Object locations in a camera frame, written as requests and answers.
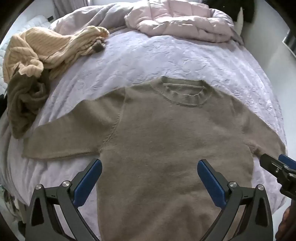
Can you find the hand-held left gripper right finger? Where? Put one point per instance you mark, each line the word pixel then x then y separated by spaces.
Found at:
pixel 211 183

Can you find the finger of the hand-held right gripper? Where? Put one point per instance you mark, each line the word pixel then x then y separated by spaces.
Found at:
pixel 269 162
pixel 288 160

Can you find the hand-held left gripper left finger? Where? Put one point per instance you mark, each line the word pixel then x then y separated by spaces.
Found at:
pixel 89 180

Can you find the taupe knit sweater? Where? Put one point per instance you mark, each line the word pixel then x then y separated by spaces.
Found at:
pixel 161 143

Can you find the person's right forearm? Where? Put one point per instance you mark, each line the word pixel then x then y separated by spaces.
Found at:
pixel 288 224

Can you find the olive brown garment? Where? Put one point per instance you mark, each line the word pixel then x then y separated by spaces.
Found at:
pixel 23 99

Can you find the lavender embossed bedspread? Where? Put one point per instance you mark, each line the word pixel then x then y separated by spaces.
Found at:
pixel 161 58

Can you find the small grey brown cloth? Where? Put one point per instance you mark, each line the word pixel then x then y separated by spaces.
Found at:
pixel 99 46

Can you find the cream ribbed sweater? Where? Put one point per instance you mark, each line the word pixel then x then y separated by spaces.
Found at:
pixel 41 48

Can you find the grey lilac blanket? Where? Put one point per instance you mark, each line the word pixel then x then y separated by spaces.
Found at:
pixel 76 22

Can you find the pink puffer duvet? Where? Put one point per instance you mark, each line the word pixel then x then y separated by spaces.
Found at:
pixel 180 20

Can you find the dark wall frame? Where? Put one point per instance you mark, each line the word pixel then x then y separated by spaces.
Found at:
pixel 290 42

